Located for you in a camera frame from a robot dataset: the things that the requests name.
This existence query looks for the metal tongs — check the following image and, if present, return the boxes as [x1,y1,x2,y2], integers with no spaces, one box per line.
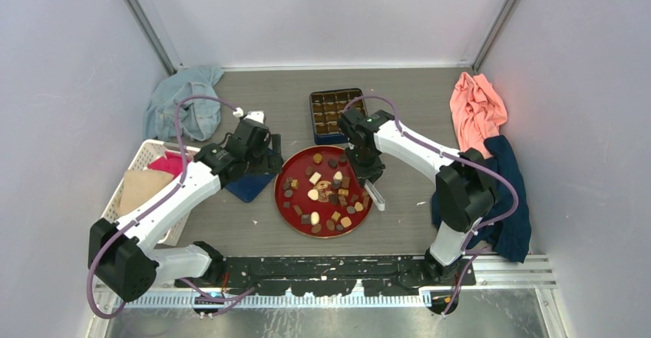
[364,181,386,211]

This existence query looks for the white perforated basket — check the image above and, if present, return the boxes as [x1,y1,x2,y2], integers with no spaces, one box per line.
[101,139,182,222]

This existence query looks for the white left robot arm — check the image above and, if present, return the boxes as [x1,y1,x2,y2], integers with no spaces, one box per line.
[88,111,283,302]

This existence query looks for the dark navy cloth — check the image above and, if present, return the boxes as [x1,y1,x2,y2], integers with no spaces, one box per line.
[429,135,531,265]

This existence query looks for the magenta cloth in basket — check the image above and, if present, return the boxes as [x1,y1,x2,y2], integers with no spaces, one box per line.
[147,151,183,177]

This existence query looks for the caramel cube chocolate bottom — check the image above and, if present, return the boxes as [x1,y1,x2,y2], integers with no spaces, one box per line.
[340,217,352,228]

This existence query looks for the tan cloth in basket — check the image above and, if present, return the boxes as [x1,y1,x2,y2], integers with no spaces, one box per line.
[116,169,174,217]

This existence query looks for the light blue cloth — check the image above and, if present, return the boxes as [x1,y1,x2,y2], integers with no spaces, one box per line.
[142,65,223,141]

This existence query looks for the red round tray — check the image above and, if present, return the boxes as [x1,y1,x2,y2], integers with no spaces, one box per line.
[274,145,373,238]

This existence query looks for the white rectangular chocolate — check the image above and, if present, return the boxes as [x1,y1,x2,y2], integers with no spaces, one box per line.
[309,172,322,184]

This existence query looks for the white oval chocolate bottom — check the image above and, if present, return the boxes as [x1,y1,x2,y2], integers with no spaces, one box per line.
[310,211,320,225]

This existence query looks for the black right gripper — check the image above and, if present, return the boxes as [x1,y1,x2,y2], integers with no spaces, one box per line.
[344,144,386,187]

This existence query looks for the blue chocolate box with dividers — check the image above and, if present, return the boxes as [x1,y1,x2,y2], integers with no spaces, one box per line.
[309,88,363,145]

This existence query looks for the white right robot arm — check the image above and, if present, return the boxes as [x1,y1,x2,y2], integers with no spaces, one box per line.
[338,109,498,285]

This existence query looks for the blue box lid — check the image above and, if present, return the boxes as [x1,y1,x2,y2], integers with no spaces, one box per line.
[222,148,283,203]

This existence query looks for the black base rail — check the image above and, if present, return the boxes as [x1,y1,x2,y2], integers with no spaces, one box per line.
[190,255,476,297]

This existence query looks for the pink cloth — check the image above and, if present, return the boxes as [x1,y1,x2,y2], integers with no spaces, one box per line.
[449,72,508,159]

